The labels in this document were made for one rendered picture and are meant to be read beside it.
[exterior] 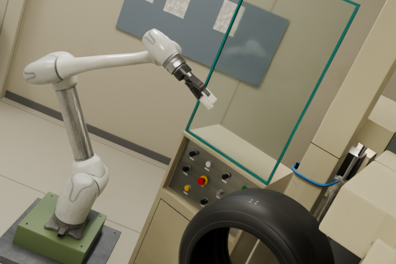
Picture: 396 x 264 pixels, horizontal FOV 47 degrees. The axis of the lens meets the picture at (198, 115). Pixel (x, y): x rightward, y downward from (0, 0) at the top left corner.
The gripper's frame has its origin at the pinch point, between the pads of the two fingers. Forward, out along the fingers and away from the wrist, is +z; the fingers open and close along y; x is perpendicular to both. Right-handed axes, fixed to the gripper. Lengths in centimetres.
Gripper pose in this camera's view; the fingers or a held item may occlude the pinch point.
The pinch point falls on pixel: (211, 104)
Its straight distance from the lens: 190.5
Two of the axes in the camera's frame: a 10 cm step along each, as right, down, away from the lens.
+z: 6.7, 7.4, -1.0
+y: 0.6, -1.9, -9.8
